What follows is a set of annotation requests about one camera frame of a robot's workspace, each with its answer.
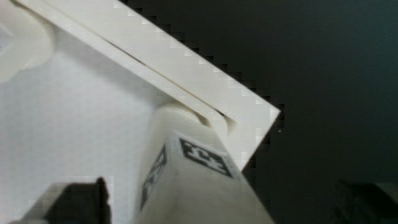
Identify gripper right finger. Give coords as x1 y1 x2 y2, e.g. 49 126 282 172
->
330 181 398 224

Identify white desk tabletop tray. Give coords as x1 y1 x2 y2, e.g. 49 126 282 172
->
0 0 280 224

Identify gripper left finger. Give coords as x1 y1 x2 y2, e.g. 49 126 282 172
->
16 178 112 224

